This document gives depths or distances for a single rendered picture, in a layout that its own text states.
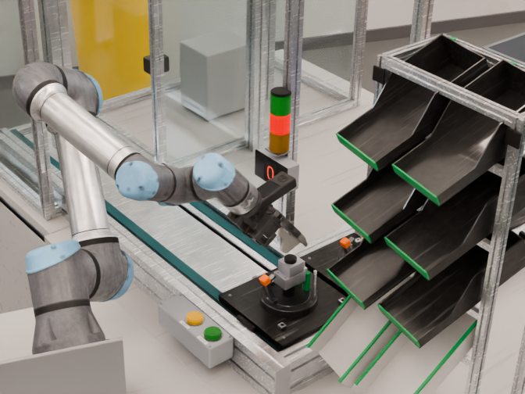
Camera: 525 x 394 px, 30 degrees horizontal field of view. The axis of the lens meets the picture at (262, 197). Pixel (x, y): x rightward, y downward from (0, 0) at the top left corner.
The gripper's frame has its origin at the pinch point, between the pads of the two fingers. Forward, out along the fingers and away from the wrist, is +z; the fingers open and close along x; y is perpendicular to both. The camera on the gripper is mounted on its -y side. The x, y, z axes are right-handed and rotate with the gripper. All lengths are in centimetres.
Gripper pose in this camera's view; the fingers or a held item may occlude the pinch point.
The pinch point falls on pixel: (293, 232)
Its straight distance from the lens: 225.3
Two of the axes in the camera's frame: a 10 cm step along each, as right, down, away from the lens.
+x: 6.3, 4.1, -6.5
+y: -6.1, 7.9, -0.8
